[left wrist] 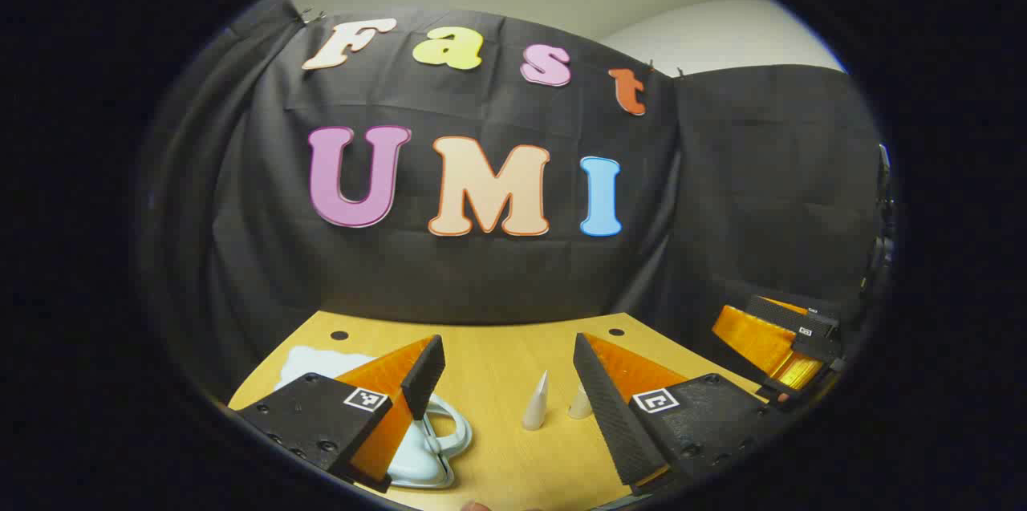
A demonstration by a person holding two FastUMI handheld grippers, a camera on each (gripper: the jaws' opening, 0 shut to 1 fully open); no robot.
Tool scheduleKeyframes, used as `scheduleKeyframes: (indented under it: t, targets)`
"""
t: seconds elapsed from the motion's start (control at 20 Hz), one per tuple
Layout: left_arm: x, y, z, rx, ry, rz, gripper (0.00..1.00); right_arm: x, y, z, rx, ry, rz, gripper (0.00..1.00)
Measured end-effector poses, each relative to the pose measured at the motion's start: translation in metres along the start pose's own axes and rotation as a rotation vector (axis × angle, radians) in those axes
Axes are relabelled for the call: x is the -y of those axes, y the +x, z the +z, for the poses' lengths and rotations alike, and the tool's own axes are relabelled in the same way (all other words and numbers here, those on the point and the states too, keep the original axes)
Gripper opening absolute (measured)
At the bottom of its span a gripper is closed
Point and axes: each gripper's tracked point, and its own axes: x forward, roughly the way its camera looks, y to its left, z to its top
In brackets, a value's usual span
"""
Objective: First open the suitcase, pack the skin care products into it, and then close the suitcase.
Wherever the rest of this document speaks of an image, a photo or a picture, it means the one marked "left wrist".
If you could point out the black backdrop cloth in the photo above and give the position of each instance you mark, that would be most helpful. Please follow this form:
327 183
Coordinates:
722 174

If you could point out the light blue suitcase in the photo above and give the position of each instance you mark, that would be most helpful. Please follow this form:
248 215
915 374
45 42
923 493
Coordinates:
437 455

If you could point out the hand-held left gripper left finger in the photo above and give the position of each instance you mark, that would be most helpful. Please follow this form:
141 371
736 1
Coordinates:
425 379

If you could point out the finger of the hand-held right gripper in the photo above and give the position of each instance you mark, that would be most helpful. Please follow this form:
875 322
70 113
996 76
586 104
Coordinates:
754 338
794 317

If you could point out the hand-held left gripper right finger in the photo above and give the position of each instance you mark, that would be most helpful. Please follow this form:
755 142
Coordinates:
606 415

